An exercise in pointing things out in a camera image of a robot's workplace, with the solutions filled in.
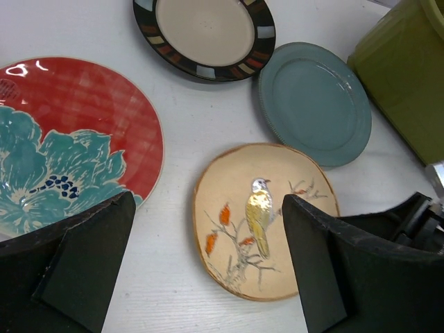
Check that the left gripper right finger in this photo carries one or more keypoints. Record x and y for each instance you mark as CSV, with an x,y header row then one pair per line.
x,y
379,272

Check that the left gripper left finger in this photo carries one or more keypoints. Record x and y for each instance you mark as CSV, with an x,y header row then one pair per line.
x,y
61,278

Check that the beige bird pattern plate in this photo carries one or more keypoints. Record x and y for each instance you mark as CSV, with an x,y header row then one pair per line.
x,y
238,222

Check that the red teal flower plate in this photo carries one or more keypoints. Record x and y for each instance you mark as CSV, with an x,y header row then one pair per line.
x,y
73,134

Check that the blue-grey ceramic plate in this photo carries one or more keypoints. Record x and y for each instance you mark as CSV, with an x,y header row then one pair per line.
x,y
313,102

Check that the black rimmed beige plate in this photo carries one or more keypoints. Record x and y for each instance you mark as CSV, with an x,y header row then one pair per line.
x,y
212,40

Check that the green plastic bin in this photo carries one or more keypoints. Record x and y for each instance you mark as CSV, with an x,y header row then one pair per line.
x,y
400,64

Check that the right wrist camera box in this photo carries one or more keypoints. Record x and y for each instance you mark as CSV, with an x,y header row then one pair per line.
x,y
435,175

